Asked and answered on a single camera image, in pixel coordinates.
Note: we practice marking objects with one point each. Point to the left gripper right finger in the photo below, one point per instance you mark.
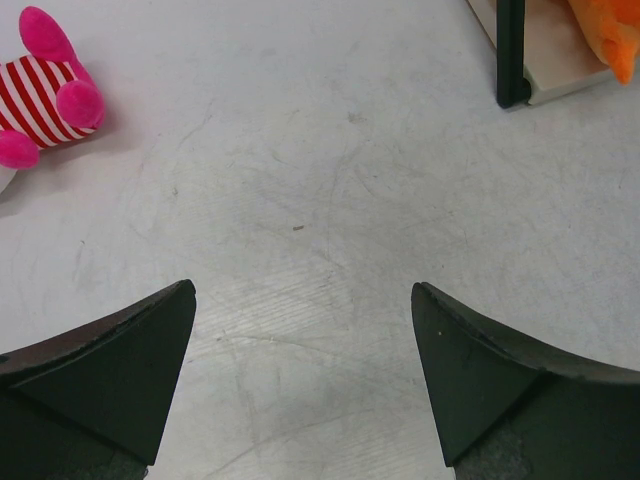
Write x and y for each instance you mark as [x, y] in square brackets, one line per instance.
[509, 406]

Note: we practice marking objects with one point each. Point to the white pink striped plush back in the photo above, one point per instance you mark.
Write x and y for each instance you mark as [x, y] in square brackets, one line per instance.
[48, 98]

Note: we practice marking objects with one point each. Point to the cream black three-tier shelf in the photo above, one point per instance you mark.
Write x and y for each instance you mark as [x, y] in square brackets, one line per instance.
[541, 52]

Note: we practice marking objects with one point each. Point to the orange shark plush back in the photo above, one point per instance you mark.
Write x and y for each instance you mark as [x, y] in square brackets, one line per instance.
[611, 29]

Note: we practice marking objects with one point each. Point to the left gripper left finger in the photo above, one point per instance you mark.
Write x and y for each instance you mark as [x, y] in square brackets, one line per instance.
[92, 403]

